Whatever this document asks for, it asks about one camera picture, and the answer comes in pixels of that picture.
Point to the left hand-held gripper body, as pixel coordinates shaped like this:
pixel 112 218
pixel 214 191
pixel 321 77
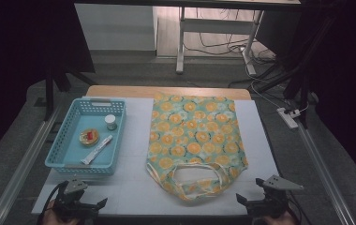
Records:
pixel 73 200

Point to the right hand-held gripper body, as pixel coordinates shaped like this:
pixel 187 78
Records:
pixel 269 200

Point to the white ointment tube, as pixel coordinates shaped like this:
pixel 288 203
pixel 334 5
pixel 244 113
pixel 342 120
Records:
pixel 96 151

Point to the light blue perforated plastic basket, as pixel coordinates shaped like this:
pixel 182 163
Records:
pixel 73 131

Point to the orange slice print tote bag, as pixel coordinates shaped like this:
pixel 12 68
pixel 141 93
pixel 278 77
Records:
pixel 195 137

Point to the person's right hand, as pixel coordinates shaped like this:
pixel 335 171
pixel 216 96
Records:
pixel 279 220

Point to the person's left hand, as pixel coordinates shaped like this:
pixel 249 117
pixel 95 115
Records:
pixel 57 218

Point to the white table mat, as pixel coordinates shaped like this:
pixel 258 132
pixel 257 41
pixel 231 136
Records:
pixel 135 131

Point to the white power strip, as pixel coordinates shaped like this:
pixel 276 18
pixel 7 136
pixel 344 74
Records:
pixel 287 118

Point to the small white-capped jar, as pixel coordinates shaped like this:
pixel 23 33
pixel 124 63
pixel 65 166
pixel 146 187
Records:
pixel 110 120

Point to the black metal stand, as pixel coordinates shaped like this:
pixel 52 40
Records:
pixel 304 78
pixel 49 90

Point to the dark curtain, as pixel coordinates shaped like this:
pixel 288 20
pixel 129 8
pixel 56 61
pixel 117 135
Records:
pixel 10 62
pixel 354 78

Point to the white cabinet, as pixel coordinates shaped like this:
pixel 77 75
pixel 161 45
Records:
pixel 113 28

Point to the aluminium rail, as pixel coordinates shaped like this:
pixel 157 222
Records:
pixel 23 165
pixel 323 172

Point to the white desk frame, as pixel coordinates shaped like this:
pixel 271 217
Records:
pixel 212 25

